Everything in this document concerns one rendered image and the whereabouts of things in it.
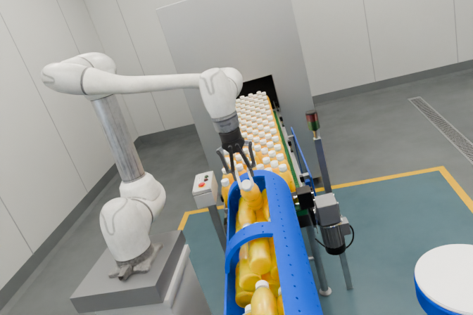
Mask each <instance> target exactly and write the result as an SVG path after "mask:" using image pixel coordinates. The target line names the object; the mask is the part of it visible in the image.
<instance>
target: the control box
mask: <svg viewBox="0 0 473 315"><path fill-rule="evenodd" d="M205 175H208V177H207V178H208V180H207V181H204V179H205V177H204V176H205ZM199 178H200V179H199ZM201 182H204V183H205V185H204V186H202V187H200V186H198V185H199V184H200V183H201ZM217 188H218V184H217V181H216V179H215V175H214V173H213V171H210V172H206V173H202V174H197V175H196V178H195V182H194V187H193V191H192V194H193V196H194V200H195V202H196V205H197V208H198V209H200V208H203V207H208V206H211V205H216V202H217Z"/></svg>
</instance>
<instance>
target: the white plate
mask: <svg viewBox="0 0 473 315"><path fill-rule="evenodd" d="M415 279H416V281H417V284H418V286H419V288H420V290H421V291H422V292H423V293H424V294H425V295H426V296H427V297H428V298H429V299H430V300H431V301H432V302H434V303H436V304H437V305H439V306H441V307H443V308H444V309H447V310H449V311H453V312H455V313H458V314H463V315H473V245H465V244H452V245H444V246H440V247H436V248H434V249H432V250H430V251H428V252H426V253H425V254H424V255H422V256H421V257H420V259H419V260H418V262H417V264H416V267H415Z"/></svg>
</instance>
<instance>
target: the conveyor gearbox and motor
mask: <svg viewBox="0 0 473 315"><path fill-rule="evenodd" d="M314 204H315V206H314V208H313V211H314V214H315V216H316V222H317V225H318V226H319V227H320V231H321V234H322V239H323V243H324V245H323V244H322V243H321V242H320V241H319V240H318V239H315V240H316V241H317V242H318V243H319V244H321V245H322V246H324V247H325V250H326V252H327V253H328V254H330V255H340V254H342V253H343V252H344V251H345V250H346V248H348V247H349V246H350V245H351V244H352V242H353V239H354V230H353V227H352V226H351V225H350V224H349V223H348V220H347V218H346V217H342V215H341V214H340V210H339V204H338V202H337V201H336V198H335V197H334V194H333V193H327V194H324V195H319V196H315V201H314ZM350 227H351V229H352V232H353V237H352V241H351V242H350V244H349V245H348V246H346V244H345V238H344V236H345V235H348V234H351V230H350Z"/></svg>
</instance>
